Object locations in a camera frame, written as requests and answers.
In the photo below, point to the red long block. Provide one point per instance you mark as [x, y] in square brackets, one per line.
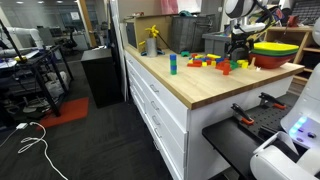
[194, 64]

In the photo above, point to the red small block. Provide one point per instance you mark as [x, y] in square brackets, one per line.
[194, 55]

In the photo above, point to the black orange bar clamp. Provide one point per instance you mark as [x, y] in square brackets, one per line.
[242, 114]
[272, 101]

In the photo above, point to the black cabinet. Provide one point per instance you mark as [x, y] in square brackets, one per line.
[101, 80]

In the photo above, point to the robot mounting platform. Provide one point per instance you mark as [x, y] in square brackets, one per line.
[226, 143]

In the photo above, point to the teal cloth item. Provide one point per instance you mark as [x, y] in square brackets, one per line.
[185, 13]

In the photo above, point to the wooden shelf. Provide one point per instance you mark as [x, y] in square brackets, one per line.
[300, 29]

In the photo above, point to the red plastic bowl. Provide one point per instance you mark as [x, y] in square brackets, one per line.
[270, 61]

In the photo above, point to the white drawer cabinet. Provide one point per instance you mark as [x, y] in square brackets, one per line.
[200, 140]

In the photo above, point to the yellow small block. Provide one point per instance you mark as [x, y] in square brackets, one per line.
[245, 65]
[199, 56]
[204, 64]
[190, 61]
[213, 63]

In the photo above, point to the brown cardboard box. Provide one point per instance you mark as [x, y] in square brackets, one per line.
[140, 23]

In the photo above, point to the wooden post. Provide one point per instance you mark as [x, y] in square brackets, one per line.
[86, 23]

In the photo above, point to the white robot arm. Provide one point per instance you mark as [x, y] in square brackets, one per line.
[306, 100]

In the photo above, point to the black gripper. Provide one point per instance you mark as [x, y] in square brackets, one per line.
[241, 41]

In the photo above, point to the yellow spring clamp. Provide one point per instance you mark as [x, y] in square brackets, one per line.
[152, 31]

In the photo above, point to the black office chair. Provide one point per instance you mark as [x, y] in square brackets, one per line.
[70, 40]

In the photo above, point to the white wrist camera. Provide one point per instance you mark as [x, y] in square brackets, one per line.
[248, 28]

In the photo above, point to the red floor mat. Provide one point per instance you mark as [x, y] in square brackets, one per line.
[70, 111]

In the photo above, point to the yellow cylinder block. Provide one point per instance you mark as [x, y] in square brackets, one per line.
[240, 62]

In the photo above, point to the white power adapter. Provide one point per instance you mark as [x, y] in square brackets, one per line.
[21, 126]

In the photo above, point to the green plastic bowl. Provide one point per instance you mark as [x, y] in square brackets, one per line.
[275, 52]

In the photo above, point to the blue square block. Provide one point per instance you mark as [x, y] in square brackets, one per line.
[173, 67]
[172, 57]

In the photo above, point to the green long block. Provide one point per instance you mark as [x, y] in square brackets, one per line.
[234, 65]

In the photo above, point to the white plastic clip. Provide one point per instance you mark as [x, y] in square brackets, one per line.
[258, 68]

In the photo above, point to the green square block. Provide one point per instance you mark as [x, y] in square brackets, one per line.
[173, 62]
[173, 72]

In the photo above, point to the black pegboard plate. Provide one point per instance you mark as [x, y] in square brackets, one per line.
[266, 120]

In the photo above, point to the grey fabric storage bin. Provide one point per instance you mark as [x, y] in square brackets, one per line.
[186, 33]

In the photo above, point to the black ribbed panel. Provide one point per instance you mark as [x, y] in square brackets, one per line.
[306, 11]

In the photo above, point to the pink sheet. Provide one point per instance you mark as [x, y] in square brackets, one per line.
[169, 6]

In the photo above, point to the natural wood piece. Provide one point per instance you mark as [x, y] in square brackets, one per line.
[253, 62]

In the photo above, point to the red rectangular block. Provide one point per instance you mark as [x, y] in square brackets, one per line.
[220, 65]

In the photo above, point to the yellow long block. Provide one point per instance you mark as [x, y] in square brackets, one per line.
[213, 56]

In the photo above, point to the black frame desk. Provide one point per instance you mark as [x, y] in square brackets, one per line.
[43, 83]

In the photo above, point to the silver metal tin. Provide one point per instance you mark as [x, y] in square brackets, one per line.
[151, 46]

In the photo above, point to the white sheet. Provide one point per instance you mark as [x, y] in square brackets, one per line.
[188, 5]

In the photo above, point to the grey plastic bin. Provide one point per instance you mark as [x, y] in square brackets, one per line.
[215, 43]

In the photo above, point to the wooden blocks cardboard box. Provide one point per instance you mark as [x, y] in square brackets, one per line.
[276, 15]

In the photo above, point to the red cylinder block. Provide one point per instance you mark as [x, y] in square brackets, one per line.
[226, 69]

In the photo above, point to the red object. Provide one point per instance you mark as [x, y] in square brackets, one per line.
[293, 20]

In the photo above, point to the yellow plastic bowl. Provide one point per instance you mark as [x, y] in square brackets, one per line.
[276, 46]

